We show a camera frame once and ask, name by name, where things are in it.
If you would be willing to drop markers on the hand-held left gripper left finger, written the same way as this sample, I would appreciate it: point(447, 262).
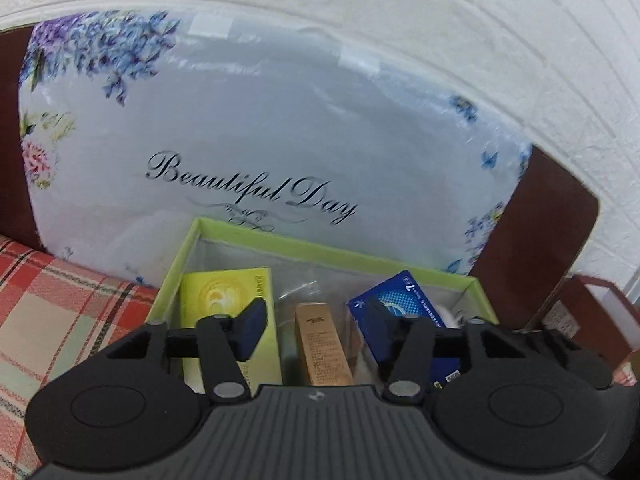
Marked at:
point(252, 327)

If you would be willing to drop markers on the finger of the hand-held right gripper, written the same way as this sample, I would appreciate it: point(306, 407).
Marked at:
point(570, 360)

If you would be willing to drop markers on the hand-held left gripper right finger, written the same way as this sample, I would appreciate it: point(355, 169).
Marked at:
point(415, 350)

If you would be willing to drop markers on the yellow box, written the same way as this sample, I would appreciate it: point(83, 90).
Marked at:
point(220, 290)

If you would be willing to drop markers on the dark blue box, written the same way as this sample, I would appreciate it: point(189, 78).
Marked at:
point(395, 300)

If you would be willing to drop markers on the tan brown box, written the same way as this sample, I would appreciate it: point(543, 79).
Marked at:
point(320, 345)

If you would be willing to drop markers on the green storage box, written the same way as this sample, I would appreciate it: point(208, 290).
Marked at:
point(225, 245)

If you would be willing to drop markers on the brown headboard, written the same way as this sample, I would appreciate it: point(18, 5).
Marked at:
point(545, 220)

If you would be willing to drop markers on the red plaid blanket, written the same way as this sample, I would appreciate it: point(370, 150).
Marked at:
point(55, 310)

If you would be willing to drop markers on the floral pillow in plastic cover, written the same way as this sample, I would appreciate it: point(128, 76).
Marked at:
point(300, 125)

